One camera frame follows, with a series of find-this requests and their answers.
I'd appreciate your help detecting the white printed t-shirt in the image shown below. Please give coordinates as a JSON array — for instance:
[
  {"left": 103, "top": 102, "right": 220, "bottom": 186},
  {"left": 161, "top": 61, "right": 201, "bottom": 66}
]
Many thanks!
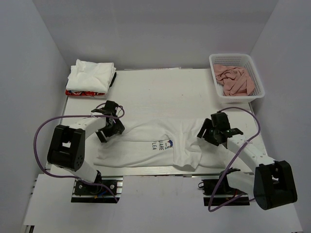
[{"left": 94, "top": 118, "right": 224, "bottom": 171}]

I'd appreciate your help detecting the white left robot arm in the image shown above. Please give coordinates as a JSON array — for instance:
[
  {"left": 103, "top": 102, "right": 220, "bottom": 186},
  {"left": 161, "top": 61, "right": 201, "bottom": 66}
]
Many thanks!
[{"left": 47, "top": 100, "right": 125, "bottom": 194}]

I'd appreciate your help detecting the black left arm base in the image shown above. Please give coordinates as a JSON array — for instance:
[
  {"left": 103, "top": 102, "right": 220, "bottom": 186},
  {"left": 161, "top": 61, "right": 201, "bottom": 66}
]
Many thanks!
[{"left": 71, "top": 177, "right": 123, "bottom": 203}]

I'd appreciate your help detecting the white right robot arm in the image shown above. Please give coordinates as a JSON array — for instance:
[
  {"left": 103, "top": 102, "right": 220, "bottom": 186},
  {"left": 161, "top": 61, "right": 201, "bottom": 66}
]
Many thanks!
[{"left": 197, "top": 111, "right": 298, "bottom": 212}]

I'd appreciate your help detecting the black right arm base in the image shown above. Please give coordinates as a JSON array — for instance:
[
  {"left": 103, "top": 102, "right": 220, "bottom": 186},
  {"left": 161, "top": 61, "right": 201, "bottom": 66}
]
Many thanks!
[{"left": 198, "top": 179, "right": 250, "bottom": 207}]

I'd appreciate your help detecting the black folded t-shirt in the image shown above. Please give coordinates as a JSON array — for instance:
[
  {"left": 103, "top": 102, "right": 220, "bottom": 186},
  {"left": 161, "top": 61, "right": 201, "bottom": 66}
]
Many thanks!
[{"left": 108, "top": 72, "right": 117, "bottom": 90}]

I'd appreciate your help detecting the white folded t-shirt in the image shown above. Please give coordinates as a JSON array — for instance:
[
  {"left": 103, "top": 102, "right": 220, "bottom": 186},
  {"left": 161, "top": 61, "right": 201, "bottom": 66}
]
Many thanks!
[{"left": 66, "top": 59, "right": 116, "bottom": 94}]

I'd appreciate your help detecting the red patterned folded t-shirt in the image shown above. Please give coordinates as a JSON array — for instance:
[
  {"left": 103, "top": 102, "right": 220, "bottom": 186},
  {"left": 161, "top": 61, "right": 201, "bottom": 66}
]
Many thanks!
[{"left": 65, "top": 90, "right": 106, "bottom": 98}]

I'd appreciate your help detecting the pink t-shirt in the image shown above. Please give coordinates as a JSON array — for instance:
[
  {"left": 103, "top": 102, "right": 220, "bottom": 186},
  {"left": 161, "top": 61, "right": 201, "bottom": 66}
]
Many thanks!
[{"left": 213, "top": 64, "right": 255, "bottom": 96}]

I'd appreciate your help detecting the white plastic basket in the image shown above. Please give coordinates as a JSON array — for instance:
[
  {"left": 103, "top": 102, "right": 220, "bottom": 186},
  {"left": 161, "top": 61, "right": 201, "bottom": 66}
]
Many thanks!
[{"left": 209, "top": 53, "right": 265, "bottom": 103}]

